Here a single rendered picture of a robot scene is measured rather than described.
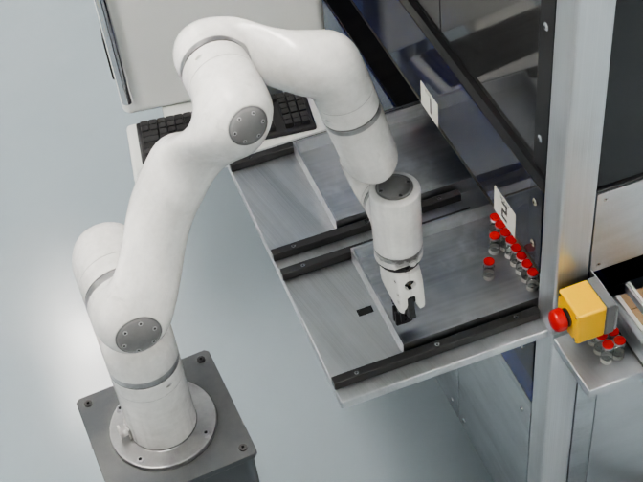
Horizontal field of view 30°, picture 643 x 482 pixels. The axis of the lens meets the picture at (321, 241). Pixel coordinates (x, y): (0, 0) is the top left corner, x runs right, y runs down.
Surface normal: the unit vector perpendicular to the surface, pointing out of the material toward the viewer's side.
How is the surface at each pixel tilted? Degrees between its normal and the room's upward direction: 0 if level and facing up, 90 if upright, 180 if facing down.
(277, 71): 87
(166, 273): 77
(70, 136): 0
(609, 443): 90
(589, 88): 90
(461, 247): 0
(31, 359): 0
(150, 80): 90
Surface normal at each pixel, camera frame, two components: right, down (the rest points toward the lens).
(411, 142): -0.09, -0.69
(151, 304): 0.55, 0.25
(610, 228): 0.34, 0.65
